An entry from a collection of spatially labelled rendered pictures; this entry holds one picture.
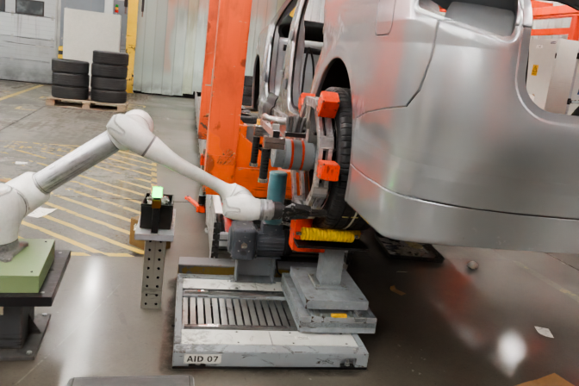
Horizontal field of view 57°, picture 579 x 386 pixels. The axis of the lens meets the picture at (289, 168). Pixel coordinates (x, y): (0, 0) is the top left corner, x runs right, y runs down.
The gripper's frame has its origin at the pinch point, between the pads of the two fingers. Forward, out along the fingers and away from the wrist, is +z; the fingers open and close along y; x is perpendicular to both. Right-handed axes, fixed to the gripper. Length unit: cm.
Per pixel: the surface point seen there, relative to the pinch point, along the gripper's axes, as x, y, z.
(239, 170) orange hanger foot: 48, -43, -29
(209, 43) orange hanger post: 232, -132, -44
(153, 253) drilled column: -1, -49, -70
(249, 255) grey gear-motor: 4, -57, -22
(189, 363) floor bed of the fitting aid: -56, -30, -50
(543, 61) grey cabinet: 328, -188, 348
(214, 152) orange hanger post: 53, -37, -43
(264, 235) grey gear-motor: 14, -53, -14
